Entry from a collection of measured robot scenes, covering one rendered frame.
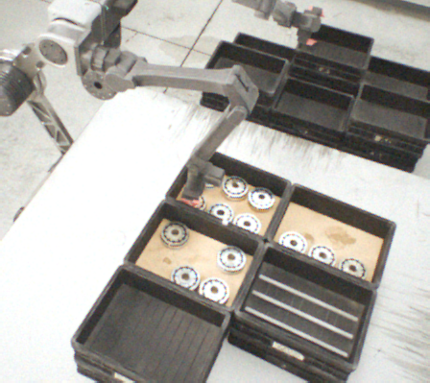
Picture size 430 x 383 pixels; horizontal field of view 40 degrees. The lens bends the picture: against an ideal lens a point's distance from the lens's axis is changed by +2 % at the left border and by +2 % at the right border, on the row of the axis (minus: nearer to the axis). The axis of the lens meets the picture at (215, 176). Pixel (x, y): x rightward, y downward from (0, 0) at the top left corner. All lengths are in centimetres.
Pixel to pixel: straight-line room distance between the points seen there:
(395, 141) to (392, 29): 181
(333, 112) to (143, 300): 178
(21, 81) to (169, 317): 115
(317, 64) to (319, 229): 137
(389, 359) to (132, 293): 91
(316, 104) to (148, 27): 153
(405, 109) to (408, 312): 134
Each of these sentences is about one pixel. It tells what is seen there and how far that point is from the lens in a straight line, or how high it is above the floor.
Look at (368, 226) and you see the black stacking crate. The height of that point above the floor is 87.
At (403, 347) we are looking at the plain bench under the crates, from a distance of 224.
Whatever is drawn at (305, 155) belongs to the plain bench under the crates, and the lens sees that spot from 262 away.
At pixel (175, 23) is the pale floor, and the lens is 438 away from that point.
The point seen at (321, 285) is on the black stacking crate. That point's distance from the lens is 209.
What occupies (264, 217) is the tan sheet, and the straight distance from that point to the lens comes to 220.
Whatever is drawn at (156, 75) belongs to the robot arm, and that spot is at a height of 149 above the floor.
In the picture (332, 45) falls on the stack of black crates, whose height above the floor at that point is 49.
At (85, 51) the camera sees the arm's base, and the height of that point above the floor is 148.
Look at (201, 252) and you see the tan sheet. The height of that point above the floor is 83.
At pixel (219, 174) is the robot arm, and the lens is 197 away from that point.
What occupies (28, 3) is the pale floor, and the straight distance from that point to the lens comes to 456.
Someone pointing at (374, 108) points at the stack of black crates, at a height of 49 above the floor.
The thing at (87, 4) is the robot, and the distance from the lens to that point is 186.
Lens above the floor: 260
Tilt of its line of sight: 51 degrees down
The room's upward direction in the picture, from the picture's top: 9 degrees clockwise
